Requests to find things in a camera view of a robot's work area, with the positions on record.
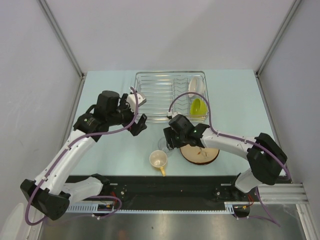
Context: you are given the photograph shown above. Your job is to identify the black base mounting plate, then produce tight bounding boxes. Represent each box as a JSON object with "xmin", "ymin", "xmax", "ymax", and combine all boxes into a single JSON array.
[{"xmin": 64, "ymin": 174, "xmax": 294, "ymax": 211}]

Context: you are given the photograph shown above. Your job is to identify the clear glass cup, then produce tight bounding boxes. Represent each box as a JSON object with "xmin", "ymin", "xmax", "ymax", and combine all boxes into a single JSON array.
[{"xmin": 157, "ymin": 137, "xmax": 175, "ymax": 157}]

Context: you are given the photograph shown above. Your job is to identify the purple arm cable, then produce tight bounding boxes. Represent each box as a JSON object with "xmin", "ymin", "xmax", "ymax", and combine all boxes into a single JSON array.
[
  {"xmin": 168, "ymin": 91, "xmax": 292, "ymax": 227},
  {"xmin": 25, "ymin": 86, "xmax": 140, "ymax": 226}
]

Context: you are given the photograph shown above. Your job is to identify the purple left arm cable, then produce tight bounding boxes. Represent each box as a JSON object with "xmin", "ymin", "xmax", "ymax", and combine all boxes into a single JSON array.
[{"xmin": 25, "ymin": 86, "xmax": 140, "ymax": 226}]

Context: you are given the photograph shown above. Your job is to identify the aluminium front rail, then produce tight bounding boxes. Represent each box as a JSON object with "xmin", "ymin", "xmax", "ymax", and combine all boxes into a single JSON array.
[{"xmin": 258, "ymin": 183, "xmax": 309, "ymax": 205}]

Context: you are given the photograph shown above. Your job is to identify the light blue cable duct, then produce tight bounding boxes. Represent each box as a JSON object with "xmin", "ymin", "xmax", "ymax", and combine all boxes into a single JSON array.
[{"xmin": 66, "ymin": 203, "xmax": 99, "ymax": 213}]

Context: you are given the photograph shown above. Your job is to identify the cream yellow handled mug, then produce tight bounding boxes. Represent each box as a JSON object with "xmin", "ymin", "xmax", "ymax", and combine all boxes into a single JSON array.
[{"xmin": 149, "ymin": 150, "xmax": 168, "ymax": 177}]

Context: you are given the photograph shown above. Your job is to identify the aluminium frame post left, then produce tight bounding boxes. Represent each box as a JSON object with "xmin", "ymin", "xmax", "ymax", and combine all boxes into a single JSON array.
[{"xmin": 36, "ymin": 0, "xmax": 84, "ymax": 79}]

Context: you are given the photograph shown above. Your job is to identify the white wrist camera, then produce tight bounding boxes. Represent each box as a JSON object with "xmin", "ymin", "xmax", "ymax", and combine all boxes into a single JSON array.
[
  {"xmin": 126, "ymin": 86, "xmax": 147, "ymax": 112},
  {"xmin": 166, "ymin": 111, "xmax": 177, "ymax": 119}
]

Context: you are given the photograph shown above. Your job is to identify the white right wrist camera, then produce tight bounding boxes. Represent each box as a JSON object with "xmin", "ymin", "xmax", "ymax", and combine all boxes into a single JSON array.
[{"xmin": 166, "ymin": 111, "xmax": 177, "ymax": 119}]

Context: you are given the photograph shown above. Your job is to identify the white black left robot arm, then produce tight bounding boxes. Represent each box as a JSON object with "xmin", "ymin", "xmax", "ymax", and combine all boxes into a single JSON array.
[{"xmin": 20, "ymin": 87, "xmax": 147, "ymax": 226}]

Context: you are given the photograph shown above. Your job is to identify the aluminium frame post right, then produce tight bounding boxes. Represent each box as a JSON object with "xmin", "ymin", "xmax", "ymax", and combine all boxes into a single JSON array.
[{"xmin": 256, "ymin": 0, "xmax": 303, "ymax": 76}]

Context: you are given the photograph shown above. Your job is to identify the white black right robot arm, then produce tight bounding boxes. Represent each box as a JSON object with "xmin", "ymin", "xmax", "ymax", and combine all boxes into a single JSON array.
[{"xmin": 163, "ymin": 114, "xmax": 290, "ymax": 201}]

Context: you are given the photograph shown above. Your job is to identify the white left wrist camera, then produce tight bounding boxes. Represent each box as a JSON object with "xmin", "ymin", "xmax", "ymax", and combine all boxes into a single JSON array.
[{"xmin": 126, "ymin": 86, "xmax": 147, "ymax": 112}]

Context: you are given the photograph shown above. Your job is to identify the beige bird pattern plate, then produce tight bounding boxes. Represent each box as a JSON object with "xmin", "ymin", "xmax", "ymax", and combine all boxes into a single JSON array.
[{"xmin": 179, "ymin": 144, "xmax": 220, "ymax": 165}]

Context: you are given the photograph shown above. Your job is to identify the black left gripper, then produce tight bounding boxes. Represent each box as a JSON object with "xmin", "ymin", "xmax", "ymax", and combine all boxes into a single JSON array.
[{"xmin": 107, "ymin": 94, "xmax": 147, "ymax": 136}]

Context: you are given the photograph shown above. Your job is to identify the metal wire dish rack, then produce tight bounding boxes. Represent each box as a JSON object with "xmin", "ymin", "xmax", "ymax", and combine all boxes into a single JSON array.
[{"xmin": 134, "ymin": 70, "xmax": 209, "ymax": 123}]

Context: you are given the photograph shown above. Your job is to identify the white bowl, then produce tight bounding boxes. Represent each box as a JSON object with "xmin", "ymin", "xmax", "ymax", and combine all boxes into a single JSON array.
[{"xmin": 188, "ymin": 76, "xmax": 206, "ymax": 98}]

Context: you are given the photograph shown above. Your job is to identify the lime green bowl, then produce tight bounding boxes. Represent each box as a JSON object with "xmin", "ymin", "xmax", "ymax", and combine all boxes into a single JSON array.
[{"xmin": 190, "ymin": 98, "xmax": 207, "ymax": 118}]

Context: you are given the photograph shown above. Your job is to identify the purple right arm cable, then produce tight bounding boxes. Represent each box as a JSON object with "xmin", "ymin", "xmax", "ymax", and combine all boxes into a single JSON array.
[{"xmin": 168, "ymin": 91, "xmax": 292, "ymax": 227}]

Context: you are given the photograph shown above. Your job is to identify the aluminium frame post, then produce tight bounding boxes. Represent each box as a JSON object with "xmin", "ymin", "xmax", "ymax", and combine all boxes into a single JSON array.
[
  {"xmin": 256, "ymin": 0, "xmax": 303, "ymax": 76},
  {"xmin": 36, "ymin": 0, "xmax": 84, "ymax": 79}
]

